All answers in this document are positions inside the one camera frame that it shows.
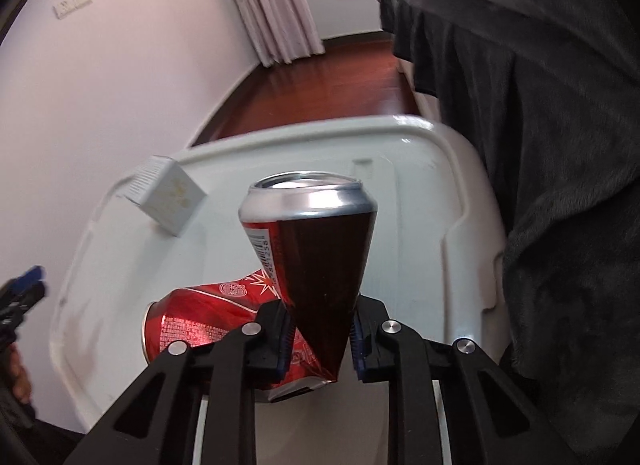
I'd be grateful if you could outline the person's left hand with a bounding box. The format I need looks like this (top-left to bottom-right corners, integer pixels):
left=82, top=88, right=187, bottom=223
left=7, top=345, right=35, bottom=405

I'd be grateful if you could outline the crushed red drink can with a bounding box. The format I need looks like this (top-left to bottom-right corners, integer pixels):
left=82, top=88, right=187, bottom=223
left=237, top=171, right=379, bottom=386
left=142, top=267, right=336, bottom=403

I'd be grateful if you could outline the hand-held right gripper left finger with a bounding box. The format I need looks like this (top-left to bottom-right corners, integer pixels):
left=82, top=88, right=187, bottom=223
left=62, top=297, right=293, bottom=465

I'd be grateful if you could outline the pink patterned curtain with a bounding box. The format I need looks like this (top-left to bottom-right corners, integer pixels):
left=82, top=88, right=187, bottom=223
left=212, top=0, right=326, bottom=66

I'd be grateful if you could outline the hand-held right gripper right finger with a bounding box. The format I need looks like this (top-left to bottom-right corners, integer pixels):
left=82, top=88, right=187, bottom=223
left=350, top=295, right=581, bottom=465

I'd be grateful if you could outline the small white cardboard box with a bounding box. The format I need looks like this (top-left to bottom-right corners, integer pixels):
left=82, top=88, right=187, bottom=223
left=122, top=155, right=208, bottom=238

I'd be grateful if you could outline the white plastic storage box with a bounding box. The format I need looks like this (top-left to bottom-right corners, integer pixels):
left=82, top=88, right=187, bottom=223
left=50, top=114, right=508, bottom=465

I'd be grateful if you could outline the dark fleece blanket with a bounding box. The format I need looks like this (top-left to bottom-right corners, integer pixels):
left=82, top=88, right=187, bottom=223
left=372, top=0, right=640, bottom=465

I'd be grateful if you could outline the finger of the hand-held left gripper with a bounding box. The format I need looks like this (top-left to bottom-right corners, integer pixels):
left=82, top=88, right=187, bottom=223
left=0, top=266, right=49, bottom=317

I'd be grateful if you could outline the person's left forearm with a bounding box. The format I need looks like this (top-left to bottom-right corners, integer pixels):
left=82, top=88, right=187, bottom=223
left=0, top=402, right=88, bottom=465

